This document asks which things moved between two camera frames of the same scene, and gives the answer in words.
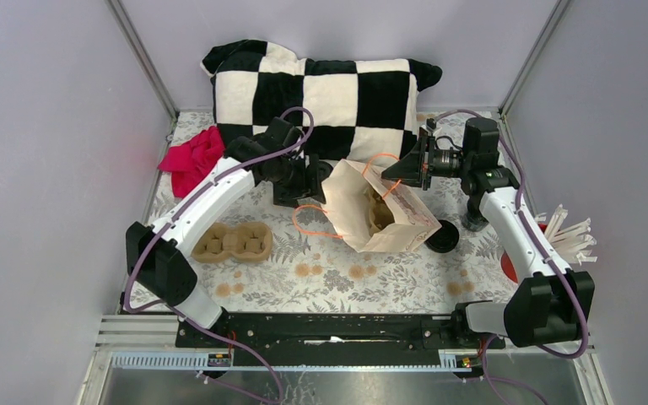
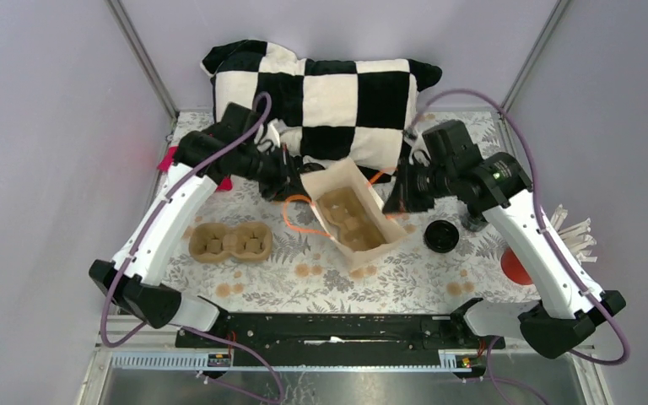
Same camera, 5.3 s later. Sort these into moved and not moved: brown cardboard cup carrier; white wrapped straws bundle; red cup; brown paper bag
Moved: brown paper bag
Not moved: white wrapped straws bundle; brown cardboard cup carrier; red cup
